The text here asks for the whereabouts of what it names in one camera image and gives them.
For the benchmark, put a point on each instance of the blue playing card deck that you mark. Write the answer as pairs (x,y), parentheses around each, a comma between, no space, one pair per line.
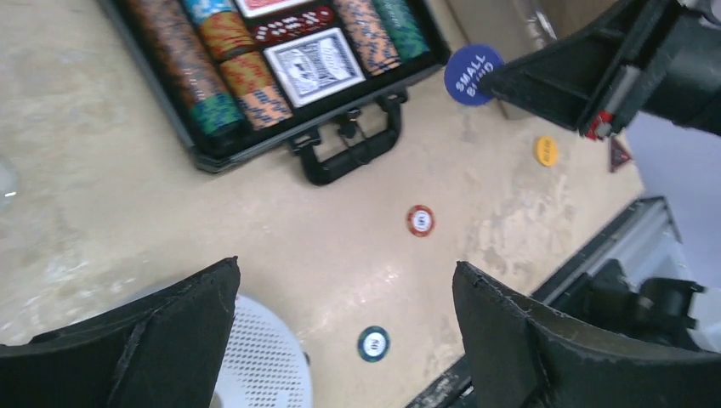
(313,67)

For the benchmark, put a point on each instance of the peach chip stack right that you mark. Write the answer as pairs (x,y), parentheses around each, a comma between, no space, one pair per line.
(369,37)

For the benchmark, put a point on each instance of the red poker chip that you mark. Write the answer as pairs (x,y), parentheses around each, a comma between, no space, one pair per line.
(420,220)

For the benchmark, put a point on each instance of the black poker set case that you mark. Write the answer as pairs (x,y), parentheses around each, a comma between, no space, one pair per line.
(331,139)

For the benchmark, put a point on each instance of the green fifty poker chip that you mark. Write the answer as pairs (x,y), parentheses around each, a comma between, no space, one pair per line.
(373,344)

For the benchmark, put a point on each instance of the red playing card deck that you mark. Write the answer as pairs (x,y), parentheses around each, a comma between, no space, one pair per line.
(256,8)

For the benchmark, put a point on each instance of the light blue chip stack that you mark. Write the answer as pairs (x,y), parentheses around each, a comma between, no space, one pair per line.
(199,10)

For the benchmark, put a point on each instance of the white perforated cable spool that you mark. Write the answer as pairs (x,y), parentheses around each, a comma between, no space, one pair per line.
(264,364)

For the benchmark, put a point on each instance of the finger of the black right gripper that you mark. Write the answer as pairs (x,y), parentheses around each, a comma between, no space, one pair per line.
(564,82)

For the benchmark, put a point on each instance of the red dice row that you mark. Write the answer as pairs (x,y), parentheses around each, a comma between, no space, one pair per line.
(291,25)

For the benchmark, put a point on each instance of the yellow big blind button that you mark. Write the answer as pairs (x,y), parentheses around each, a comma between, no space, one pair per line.
(546,151)

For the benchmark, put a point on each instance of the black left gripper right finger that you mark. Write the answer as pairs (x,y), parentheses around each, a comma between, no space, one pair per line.
(618,355)

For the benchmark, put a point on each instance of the blue small blind button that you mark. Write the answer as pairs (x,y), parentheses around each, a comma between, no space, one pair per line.
(464,70)

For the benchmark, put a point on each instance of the orange yellow chip stack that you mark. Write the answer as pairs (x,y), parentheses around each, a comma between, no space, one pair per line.
(244,69)

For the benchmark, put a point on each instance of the aluminium frame rail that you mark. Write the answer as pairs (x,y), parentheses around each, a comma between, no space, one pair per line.
(644,238)

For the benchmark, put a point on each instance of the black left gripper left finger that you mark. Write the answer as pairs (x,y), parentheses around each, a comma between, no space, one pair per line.
(161,350)

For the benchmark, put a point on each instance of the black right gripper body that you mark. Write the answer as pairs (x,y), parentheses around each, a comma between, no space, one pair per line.
(667,64)

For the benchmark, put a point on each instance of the dark green chip stack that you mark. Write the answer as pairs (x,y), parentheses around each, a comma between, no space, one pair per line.
(402,28)

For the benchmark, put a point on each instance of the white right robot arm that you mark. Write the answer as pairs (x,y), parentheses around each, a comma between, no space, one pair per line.
(663,297)

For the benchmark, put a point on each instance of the translucent plastic toolbox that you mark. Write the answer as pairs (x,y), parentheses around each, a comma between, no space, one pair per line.
(513,28)

